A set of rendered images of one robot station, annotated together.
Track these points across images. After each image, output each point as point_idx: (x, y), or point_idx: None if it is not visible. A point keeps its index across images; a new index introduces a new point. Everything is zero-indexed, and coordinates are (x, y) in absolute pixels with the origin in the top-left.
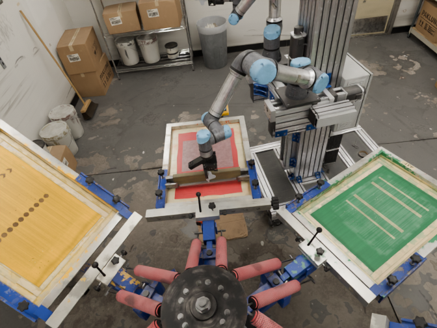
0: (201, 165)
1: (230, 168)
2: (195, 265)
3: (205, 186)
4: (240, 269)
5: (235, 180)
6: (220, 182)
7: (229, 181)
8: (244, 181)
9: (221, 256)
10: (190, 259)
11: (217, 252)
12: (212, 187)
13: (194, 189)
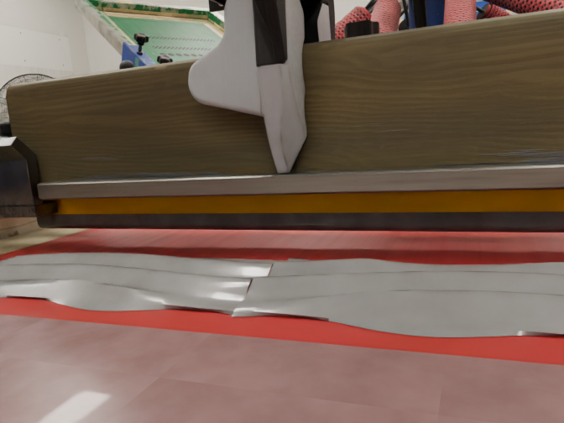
0: (285, 411)
1: (78, 75)
2: (447, 0)
3: (360, 236)
4: (344, 17)
5: (81, 241)
6: (201, 242)
7: (134, 240)
8: (38, 236)
9: (378, 16)
10: (462, 4)
11: (386, 32)
12: (296, 232)
13: (478, 232)
